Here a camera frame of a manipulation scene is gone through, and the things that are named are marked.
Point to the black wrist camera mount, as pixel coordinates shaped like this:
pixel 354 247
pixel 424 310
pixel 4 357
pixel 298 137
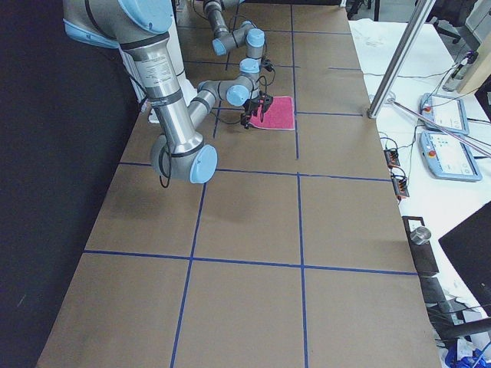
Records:
pixel 265 101

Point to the orange black connector box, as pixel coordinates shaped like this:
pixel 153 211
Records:
pixel 392 158

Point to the lower blue teach pendant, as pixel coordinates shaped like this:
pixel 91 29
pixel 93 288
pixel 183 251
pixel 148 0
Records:
pixel 447 158

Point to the black monitor corner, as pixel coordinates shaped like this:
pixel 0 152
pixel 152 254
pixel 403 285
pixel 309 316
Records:
pixel 467 247

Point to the small metal cup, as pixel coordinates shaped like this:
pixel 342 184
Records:
pixel 420 235

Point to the upper blue teach pendant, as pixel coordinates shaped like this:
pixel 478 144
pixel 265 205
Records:
pixel 444 111

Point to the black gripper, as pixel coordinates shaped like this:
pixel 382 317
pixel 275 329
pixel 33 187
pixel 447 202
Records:
pixel 252 106

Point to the blue teach pendant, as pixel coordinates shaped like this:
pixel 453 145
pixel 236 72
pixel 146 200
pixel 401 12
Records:
pixel 447 158
pixel 444 111

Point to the black flat bracket plate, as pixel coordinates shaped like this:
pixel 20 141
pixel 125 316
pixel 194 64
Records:
pixel 424 260

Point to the aluminium frame post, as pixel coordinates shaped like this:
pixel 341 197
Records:
pixel 409 36

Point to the pink grey-backed towel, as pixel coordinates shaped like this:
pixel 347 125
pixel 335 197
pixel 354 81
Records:
pixel 279 116

